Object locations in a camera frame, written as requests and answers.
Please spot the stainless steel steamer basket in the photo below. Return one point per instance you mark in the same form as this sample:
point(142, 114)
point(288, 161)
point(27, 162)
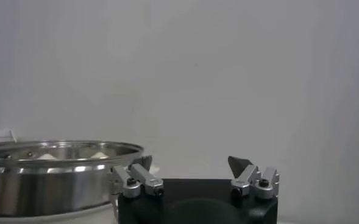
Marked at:
point(45, 188)

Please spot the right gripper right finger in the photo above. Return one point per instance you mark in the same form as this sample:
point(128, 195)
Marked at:
point(255, 179)

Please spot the white steamed baozi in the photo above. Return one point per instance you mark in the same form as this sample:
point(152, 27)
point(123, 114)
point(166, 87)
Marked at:
point(100, 155)
point(46, 157)

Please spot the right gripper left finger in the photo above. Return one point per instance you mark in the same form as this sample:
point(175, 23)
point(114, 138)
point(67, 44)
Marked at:
point(139, 176)

